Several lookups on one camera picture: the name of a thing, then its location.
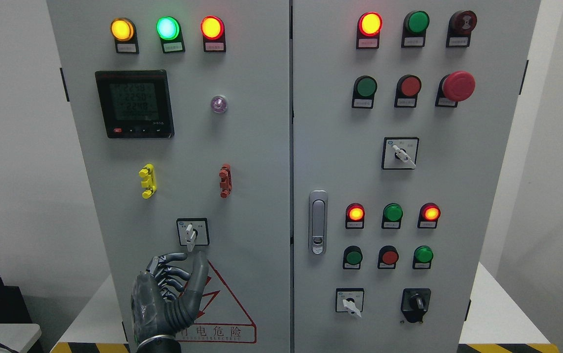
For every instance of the dark red buzzer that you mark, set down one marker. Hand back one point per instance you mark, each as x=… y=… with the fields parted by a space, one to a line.
x=460 y=27

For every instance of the clear light bulb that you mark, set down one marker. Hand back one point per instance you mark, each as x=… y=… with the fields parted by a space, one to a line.
x=219 y=104

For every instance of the red lit lamp lower right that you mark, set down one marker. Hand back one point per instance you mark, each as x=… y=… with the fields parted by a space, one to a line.
x=428 y=216

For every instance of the red emergency stop button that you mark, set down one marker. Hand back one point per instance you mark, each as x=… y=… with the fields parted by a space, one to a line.
x=454 y=88

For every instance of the green push button lower left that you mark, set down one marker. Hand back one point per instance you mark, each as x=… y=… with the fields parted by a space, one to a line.
x=352 y=258

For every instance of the red push button upper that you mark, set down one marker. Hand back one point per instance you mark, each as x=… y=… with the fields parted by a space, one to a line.
x=407 y=90

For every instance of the green push button lower right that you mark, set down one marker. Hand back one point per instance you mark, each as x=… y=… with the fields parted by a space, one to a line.
x=422 y=258

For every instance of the red lit lamp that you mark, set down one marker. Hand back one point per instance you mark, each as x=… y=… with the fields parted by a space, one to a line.
x=428 y=216
x=355 y=216

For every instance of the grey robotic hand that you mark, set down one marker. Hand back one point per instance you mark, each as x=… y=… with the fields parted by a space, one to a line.
x=165 y=299

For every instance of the green push button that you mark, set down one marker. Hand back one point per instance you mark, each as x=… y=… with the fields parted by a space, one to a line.
x=363 y=92
x=422 y=258
x=352 y=258

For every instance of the black digital power meter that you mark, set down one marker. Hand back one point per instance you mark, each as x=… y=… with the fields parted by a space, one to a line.
x=135 y=103

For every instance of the red lit lamp lower left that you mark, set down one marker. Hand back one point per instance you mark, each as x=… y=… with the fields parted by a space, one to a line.
x=355 y=216

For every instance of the black rotary selector switch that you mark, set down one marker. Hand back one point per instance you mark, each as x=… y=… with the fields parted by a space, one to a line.
x=415 y=303

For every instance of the silver door handle lock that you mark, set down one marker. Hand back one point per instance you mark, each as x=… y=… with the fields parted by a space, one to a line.
x=317 y=221

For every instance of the green push button upper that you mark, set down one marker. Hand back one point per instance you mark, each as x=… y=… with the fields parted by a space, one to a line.
x=363 y=92

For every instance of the white box bottom left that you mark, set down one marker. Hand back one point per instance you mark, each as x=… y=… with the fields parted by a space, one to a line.
x=23 y=338

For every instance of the red indicator lamp top right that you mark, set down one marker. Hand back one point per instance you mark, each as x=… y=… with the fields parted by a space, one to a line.
x=368 y=31

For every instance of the green lamp lower middle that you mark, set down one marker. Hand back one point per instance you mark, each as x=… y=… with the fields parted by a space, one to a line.
x=392 y=216

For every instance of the green lit indicator lamp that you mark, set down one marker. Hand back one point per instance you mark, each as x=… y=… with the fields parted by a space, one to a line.
x=170 y=34

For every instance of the red triangle warning sticker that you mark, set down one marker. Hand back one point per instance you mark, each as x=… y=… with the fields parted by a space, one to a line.
x=221 y=317

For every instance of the red push button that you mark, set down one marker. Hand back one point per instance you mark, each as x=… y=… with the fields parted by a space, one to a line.
x=407 y=90
x=387 y=258

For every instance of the red push button lower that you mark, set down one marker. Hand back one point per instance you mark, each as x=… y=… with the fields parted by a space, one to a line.
x=387 y=258

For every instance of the white rotary switch bottom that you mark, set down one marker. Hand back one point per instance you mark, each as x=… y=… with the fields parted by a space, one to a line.
x=350 y=301

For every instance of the red terminal clip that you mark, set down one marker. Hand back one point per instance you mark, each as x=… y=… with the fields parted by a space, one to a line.
x=225 y=180

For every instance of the grey electrical control cabinet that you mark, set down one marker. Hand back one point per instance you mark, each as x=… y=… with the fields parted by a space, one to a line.
x=288 y=74

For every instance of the white rotary switch right upper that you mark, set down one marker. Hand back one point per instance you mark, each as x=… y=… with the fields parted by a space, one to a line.
x=400 y=153

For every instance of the red indicator lamp left door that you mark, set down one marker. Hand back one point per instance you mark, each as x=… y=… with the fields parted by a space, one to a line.
x=213 y=32

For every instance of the white rotary selector switch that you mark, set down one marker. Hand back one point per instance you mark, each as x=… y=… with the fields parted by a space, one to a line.
x=193 y=232

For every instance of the yellow terminal clip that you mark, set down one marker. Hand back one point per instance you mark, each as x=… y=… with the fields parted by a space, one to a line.
x=148 y=182

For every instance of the yellow indicator lamp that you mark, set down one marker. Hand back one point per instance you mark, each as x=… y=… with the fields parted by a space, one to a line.
x=125 y=35

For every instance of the green lamp top right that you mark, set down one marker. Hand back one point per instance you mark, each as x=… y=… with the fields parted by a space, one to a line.
x=414 y=29

